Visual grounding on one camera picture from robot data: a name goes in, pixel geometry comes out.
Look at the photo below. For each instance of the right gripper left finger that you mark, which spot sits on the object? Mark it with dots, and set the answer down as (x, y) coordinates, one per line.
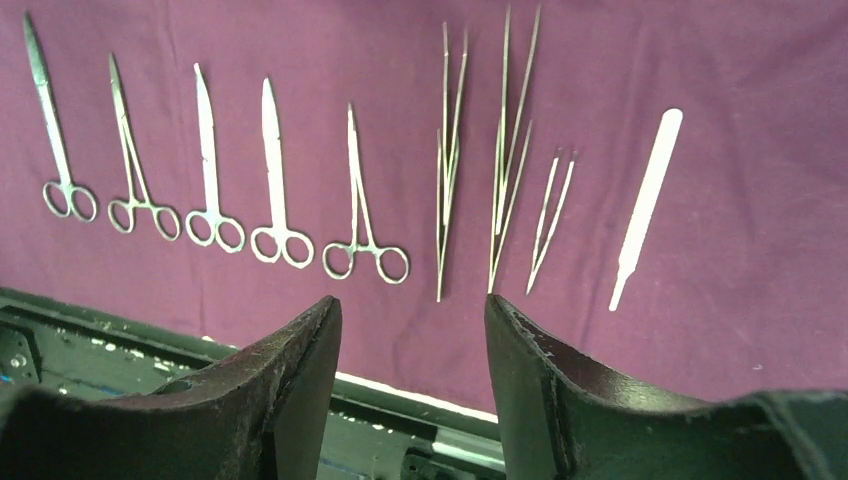
(259, 413)

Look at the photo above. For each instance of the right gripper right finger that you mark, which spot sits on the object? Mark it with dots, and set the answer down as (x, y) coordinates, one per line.
(564, 415)

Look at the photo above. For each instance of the short metal tweezers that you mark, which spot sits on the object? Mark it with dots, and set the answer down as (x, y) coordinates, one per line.
(550, 213)

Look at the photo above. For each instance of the surgical scissors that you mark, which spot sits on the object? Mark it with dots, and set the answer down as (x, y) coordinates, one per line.
(278, 229)

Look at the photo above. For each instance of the small metal scissors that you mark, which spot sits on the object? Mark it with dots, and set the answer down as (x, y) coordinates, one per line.
(204, 226)

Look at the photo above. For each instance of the long metal tweezers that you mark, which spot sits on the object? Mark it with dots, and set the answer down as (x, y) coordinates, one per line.
(510, 149)

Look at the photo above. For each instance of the surgical clamp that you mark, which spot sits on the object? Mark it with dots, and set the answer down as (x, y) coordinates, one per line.
(122, 211)

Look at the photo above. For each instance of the small curved hemostat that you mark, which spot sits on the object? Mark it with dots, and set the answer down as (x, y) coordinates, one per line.
(362, 240)

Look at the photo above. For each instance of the maroon wrap cloth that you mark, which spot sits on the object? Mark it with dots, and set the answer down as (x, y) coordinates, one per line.
(742, 280)

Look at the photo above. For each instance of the metal spatula handle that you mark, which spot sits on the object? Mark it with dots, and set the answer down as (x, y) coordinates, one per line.
(448, 150)

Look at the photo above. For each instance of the surgical forceps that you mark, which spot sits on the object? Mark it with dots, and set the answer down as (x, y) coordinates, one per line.
(62, 196)

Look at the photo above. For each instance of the thin scalpel handle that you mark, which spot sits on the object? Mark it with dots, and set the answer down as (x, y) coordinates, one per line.
(645, 203)

